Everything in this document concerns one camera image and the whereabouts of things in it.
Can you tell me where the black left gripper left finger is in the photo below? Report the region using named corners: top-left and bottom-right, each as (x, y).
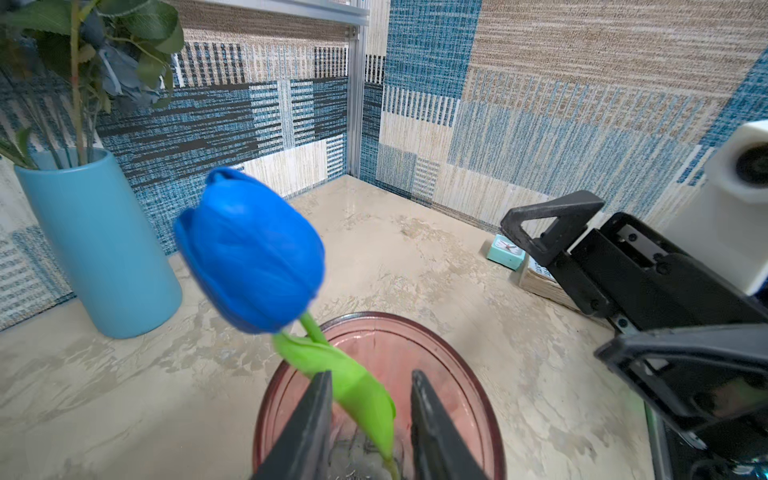
top-left (251, 371), bottom-right (333, 479)

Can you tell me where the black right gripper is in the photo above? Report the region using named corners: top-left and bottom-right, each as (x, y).
top-left (500, 190), bottom-right (767, 444)

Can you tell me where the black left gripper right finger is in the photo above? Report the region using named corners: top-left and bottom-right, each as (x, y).
top-left (411, 370), bottom-right (487, 479)

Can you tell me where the dark red glass vase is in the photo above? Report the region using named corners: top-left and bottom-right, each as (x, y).
top-left (260, 312), bottom-right (506, 479)

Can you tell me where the blue tulip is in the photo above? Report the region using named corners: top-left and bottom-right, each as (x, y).
top-left (173, 167), bottom-right (401, 479)

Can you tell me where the light blue ceramic vase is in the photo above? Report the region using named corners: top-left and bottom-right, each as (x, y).
top-left (15, 149), bottom-right (182, 339)

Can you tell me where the blue rose bouquet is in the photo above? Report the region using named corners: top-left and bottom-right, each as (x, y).
top-left (1, 1), bottom-right (184, 170)

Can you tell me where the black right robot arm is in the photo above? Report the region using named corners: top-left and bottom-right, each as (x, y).
top-left (500, 191), bottom-right (767, 479)

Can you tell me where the colourful book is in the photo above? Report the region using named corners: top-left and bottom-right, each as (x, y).
top-left (509, 255), bottom-right (584, 316)

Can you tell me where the small teal clock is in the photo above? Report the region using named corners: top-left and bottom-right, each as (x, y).
top-left (486, 234), bottom-right (526, 271)

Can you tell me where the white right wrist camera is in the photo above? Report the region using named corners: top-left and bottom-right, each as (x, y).
top-left (663, 120), bottom-right (767, 295)

